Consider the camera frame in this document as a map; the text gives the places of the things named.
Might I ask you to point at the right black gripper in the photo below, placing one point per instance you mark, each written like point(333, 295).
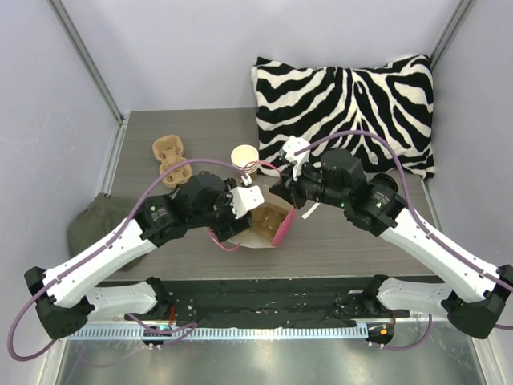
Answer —
point(288, 188)

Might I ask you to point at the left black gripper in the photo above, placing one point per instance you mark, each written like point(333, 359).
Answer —
point(231, 228)

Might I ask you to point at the pink paper gift bag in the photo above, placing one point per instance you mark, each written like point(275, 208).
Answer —
point(248, 239)

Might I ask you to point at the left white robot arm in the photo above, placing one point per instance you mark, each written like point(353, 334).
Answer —
point(69, 295)

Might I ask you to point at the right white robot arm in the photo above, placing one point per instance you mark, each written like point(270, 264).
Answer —
point(472, 294)

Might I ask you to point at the white wrapped straw long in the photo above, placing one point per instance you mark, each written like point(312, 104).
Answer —
point(307, 214)

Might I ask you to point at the stack of paper cups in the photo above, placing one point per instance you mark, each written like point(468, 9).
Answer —
point(246, 158)

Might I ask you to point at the brown pulp cup carrier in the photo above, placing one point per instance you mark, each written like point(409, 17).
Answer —
point(169, 151)

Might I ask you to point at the stack of black lids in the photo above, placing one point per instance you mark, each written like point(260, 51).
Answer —
point(385, 180)

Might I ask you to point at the olive green cloth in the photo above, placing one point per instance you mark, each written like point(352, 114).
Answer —
point(96, 221)

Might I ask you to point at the zebra print pillow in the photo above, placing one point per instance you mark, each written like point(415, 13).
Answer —
point(394, 102)

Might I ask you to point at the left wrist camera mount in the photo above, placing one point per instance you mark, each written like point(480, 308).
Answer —
point(246, 197)

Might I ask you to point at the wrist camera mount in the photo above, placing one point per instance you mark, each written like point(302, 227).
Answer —
point(246, 197)
point(296, 150)

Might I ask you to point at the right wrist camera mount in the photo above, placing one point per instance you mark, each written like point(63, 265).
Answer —
point(296, 150)

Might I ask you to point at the white slotted cable duct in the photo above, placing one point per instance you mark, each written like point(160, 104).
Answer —
point(135, 332)

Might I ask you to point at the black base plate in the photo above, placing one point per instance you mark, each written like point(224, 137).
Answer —
point(274, 302)

